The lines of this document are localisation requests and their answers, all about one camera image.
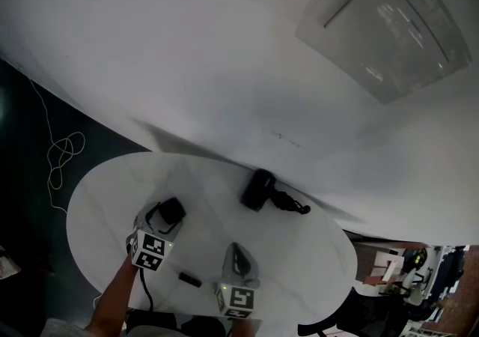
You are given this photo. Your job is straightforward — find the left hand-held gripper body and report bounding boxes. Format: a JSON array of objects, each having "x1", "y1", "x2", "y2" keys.
[{"x1": 126, "y1": 229, "x2": 175, "y2": 272}]

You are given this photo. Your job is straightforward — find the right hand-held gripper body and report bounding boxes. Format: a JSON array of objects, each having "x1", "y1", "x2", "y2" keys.
[{"x1": 213, "y1": 278, "x2": 261, "y2": 320}]

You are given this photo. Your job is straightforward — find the small black cube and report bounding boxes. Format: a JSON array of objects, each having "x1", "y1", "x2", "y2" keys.
[{"x1": 159, "y1": 196, "x2": 187, "y2": 225}]

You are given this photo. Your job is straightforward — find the small black rectangular stick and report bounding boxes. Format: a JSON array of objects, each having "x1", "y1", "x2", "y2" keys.
[{"x1": 177, "y1": 271, "x2": 202, "y2": 288}]

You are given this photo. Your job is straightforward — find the person's left forearm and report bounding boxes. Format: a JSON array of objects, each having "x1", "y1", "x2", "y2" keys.
[{"x1": 84, "y1": 258, "x2": 141, "y2": 337}]

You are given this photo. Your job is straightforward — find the person's right forearm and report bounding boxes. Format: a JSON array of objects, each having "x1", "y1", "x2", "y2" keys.
[{"x1": 228, "y1": 316, "x2": 260, "y2": 337}]

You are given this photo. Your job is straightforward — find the round white table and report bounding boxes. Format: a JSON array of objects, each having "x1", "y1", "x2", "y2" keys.
[{"x1": 66, "y1": 151, "x2": 360, "y2": 325}]

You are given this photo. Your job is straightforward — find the person's black shorts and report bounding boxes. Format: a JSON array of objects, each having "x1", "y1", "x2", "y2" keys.
[{"x1": 125, "y1": 309, "x2": 179, "y2": 337}]

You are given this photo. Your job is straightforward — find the black office chair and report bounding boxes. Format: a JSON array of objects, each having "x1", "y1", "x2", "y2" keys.
[{"x1": 297, "y1": 286, "x2": 412, "y2": 337}]

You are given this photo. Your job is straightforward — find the brown wooden cabinet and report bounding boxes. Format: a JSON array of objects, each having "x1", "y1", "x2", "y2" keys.
[{"x1": 353, "y1": 241, "x2": 407, "y2": 286}]

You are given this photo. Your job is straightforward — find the short white board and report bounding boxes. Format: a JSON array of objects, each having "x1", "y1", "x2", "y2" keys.
[{"x1": 381, "y1": 258, "x2": 401, "y2": 281}]

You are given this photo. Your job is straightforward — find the black backpack with yellow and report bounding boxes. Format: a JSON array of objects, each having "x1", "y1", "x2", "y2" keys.
[{"x1": 406, "y1": 247, "x2": 430, "y2": 273}]

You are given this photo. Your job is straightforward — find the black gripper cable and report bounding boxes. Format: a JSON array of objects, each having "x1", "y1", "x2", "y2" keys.
[{"x1": 138, "y1": 270, "x2": 155, "y2": 312}]

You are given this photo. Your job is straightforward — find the thin white floor cable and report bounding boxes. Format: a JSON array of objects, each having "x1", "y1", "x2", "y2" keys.
[{"x1": 28, "y1": 76, "x2": 86, "y2": 213}]

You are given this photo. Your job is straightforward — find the grey wall panel box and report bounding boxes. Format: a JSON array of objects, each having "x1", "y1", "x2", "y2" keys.
[{"x1": 295, "y1": 0, "x2": 473, "y2": 105}]

